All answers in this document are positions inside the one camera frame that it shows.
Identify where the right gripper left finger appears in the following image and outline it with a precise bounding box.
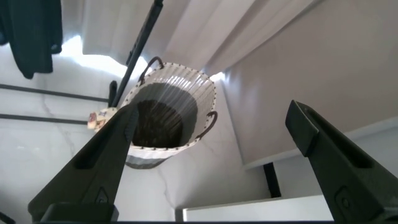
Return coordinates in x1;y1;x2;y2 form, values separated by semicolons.
27;104;140;222

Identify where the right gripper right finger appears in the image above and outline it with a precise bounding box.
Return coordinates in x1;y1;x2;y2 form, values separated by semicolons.
285;100;398;224

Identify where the cream printed garment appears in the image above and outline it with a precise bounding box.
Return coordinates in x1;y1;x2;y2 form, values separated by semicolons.
86;107;119;131

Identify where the black garment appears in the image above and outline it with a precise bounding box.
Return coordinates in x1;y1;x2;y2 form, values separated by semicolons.
0;0;63;80

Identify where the white laundry basket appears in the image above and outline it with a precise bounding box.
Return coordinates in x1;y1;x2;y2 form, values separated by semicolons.
119;56;218;170

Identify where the black clothes rack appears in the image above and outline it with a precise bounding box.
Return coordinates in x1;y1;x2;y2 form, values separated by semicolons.
0;0;165;125

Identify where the white curtain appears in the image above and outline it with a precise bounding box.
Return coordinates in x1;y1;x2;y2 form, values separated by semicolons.
60;0;315;77

